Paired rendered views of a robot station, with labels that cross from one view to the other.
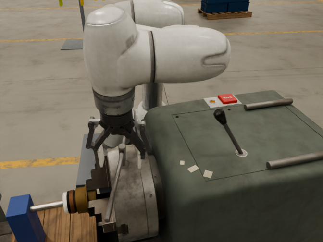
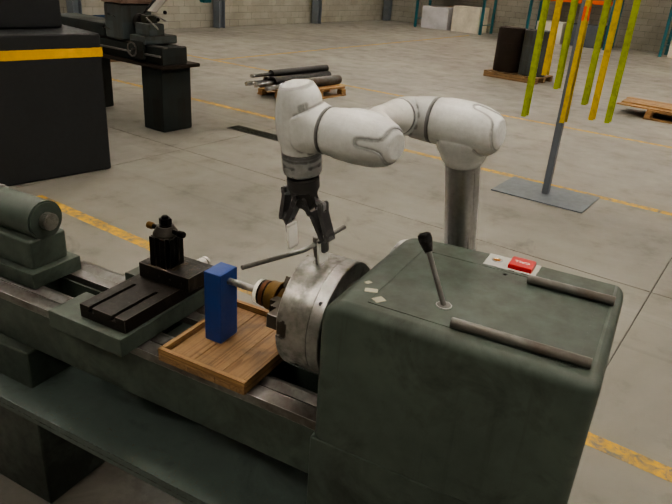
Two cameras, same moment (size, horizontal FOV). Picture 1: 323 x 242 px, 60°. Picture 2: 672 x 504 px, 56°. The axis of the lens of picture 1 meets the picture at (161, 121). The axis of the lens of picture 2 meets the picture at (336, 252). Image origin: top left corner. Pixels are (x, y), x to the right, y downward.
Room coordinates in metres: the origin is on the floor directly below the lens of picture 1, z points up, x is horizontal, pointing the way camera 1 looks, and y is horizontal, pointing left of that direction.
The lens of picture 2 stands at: (-0.44, -0.85, 1.93)
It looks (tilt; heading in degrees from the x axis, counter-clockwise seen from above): 24 degrees down; 40
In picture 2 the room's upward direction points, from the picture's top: 4 degrees clockwise
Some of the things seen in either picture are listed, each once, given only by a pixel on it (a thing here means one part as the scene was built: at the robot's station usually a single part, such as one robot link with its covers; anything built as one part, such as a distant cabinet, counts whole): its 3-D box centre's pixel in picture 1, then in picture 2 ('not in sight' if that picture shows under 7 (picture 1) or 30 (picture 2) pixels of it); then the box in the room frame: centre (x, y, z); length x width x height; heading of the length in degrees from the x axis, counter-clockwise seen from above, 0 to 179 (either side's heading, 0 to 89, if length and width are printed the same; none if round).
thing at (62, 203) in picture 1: (48, 206); (244, 285); (0.60, 0.37, 1.08); 0.13 x 0.07 x 0.07; 104
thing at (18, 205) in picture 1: (27, 226); (220, 302); (0.58, 0.45, 1.00); 0.08 x 0.06 x 0.23; 14
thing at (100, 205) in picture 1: (107, 216); (280, 315); (0.56, 0.17, 1.09); 0.12 x 0.11 x 0.05; 14
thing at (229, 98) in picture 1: (227, 99); (521, 265); (0.99, -0.27, 1.26); 0.06 x 0.06 x 0.02; 14
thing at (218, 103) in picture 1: (221, 106); (510, 274); (0.98, -0.24, 1.23); 0.13 x 0.08 x 0.06; 104
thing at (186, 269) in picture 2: not in sight; (174, 271); (0.60, 0.71, 1.00); 0.20 x 0.10 x 0.05; 104
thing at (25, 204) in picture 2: not in sight; (24, 231); (0.38, 1.28, 1.01); 0.30 x 0.20 x 0.29; 104
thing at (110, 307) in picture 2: not in sight; (154, 290); (0.53, 0.72, 0.95); 0.43 x 0.18 x 0.04; 14
